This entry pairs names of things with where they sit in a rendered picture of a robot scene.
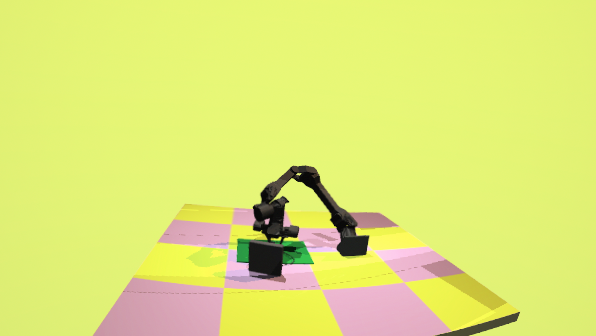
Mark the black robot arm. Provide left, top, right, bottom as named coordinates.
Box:
left=253, top=165, right=358, bottom=241

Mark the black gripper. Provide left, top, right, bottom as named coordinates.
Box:
left=253, top=215, right=299, bottom=244

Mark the black cooling fan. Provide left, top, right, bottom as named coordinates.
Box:
left=248, top=240, right=284, bottom=277

